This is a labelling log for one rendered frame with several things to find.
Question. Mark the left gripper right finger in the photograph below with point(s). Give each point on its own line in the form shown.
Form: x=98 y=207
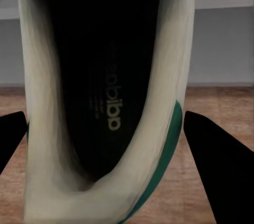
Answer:
x=226 y=168

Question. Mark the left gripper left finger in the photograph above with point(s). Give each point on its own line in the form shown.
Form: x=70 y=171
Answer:
x=12 y=129

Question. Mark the gym shoe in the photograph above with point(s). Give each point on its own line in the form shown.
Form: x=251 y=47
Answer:
x=105 y=84

